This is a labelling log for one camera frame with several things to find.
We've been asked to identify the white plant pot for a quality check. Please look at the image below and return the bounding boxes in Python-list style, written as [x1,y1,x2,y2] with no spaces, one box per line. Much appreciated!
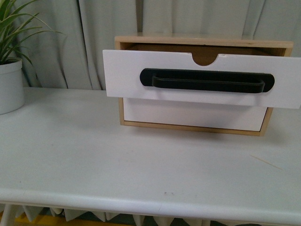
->
[0,58,25,114]

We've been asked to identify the grey-green curtain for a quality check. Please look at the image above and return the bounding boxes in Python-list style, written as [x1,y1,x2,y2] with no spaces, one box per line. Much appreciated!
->
[23,0,301,89]

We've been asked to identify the wooden toothpick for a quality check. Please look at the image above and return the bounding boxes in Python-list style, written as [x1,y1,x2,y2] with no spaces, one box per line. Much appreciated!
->
[250,155,283,170]

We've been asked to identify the black drawer handle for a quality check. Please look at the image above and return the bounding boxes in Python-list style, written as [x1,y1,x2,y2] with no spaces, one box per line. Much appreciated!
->
[140,68,275,94]

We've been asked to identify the green spider plant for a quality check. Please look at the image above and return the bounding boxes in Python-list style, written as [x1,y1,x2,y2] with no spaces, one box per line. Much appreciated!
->
[0,0,59,65]

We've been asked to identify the wooden drawer cabinet frame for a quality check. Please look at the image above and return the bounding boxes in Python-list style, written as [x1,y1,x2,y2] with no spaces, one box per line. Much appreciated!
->
[115,33,293,136]

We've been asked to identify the white drawer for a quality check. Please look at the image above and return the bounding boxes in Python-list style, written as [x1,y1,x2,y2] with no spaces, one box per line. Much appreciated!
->
[123,98,267,131]
[103,50,301,109]

